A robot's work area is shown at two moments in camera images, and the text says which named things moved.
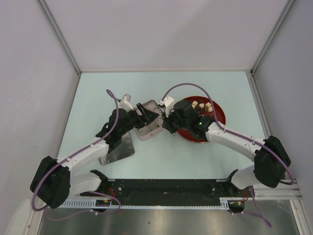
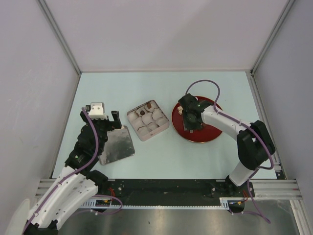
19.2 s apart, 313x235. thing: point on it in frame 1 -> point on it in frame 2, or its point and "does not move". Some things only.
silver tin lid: (124, 150) does not move
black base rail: (167, 192) does not move
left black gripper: (148, 117) -> (117, 123)
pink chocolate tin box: (154, 128) does not move
